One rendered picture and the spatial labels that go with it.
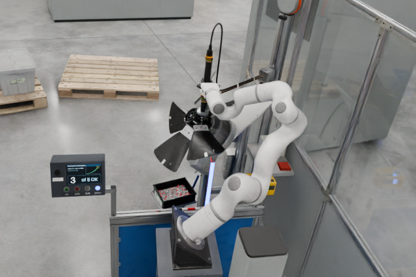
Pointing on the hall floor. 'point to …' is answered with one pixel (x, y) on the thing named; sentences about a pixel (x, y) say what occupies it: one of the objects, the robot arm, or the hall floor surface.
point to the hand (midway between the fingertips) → (206, 81)
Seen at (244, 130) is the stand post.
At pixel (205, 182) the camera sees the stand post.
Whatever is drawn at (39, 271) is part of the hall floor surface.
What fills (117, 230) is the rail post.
